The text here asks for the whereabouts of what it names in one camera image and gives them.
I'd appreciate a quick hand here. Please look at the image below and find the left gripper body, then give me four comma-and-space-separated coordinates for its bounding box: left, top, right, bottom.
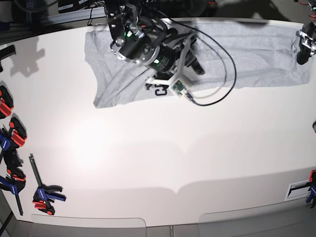
298, 22, 316, 56

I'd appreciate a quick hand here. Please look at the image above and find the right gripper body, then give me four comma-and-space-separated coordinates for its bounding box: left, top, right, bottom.
163, 28, 198, 74

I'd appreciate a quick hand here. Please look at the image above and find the grey T-shirt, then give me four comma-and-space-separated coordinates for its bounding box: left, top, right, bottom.
84, 22, 311, 108

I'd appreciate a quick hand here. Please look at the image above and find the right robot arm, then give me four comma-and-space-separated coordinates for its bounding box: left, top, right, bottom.
104, 0, 197, 79

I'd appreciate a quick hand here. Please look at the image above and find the dark object at right edge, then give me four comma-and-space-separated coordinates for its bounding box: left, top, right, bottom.
312, 121, 316, 133

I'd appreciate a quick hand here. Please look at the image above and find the blue clamp at right edge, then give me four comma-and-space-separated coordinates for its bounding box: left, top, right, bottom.
291, 169, 316, 209

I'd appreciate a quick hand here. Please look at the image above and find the black clamp piece left edge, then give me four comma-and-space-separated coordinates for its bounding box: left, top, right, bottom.
0, 45, 16, 61

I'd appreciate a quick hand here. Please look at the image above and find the red black clamp top left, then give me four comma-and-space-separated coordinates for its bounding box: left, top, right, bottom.
0, 85, 14, 119

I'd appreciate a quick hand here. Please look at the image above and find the blue red bar clamp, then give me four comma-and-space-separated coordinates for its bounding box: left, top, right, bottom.
0, 117, 28, 165

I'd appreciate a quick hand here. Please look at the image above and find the small blue bar clamp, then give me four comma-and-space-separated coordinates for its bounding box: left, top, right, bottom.
29, 154, 66, 216

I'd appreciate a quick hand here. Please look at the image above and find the blue black bar clamp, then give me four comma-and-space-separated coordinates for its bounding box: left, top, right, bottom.
0, 149, 26, 216

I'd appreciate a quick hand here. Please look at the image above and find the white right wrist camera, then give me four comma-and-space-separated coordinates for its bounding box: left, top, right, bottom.
146, 37, 193, 100

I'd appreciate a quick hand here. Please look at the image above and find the black camera cable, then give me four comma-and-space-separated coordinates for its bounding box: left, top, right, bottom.
148, 12, 237, 107

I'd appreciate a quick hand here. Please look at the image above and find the aluminium frame rail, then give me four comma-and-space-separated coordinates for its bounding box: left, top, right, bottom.
39, 6, 107, 26

